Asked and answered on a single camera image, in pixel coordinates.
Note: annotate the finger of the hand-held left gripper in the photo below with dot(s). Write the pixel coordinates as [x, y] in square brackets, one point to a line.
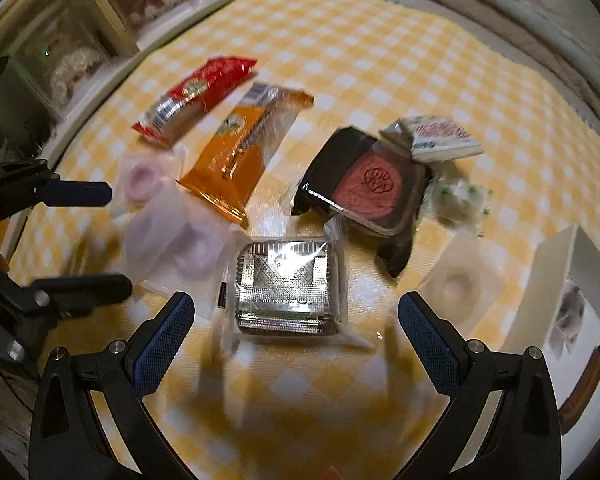
[77, 194]
[82, 290]

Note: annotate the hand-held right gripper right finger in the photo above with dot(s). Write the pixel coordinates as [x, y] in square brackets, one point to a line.
[427, 342]

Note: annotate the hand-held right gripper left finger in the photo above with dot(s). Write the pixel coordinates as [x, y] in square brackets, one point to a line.
[166, 345]

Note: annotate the white cardboard box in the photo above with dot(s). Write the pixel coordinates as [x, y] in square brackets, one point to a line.
[540, 300]

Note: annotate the silver foil snack pack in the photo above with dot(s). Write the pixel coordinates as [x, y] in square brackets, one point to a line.
[285, 285]

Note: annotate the red snack packet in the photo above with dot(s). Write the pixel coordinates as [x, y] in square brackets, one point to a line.
[192, 97]

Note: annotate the black tray red cake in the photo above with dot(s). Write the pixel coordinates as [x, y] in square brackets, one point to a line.
[362, 190]

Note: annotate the orange snack packet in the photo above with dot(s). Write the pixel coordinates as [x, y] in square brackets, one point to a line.
[242, 157]

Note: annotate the white flower display box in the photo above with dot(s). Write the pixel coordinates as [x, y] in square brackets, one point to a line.
[75, 67]

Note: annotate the small grey wrapped candy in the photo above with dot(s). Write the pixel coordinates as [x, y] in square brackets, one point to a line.
[569, 312]

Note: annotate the green dotted candy wrapper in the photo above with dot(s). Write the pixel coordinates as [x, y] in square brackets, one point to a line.
[460, 200]

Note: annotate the brown snack bar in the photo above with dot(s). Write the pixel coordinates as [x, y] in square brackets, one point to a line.
[582, 390]

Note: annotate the white packet red print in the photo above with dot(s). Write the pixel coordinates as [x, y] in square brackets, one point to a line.
[437, 137]

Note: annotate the yellow checked tablecloth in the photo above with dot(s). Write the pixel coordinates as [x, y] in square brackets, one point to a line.
[380, 60]

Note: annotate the cream wooden shelf frame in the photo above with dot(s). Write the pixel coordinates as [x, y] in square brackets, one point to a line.
[107, 10]

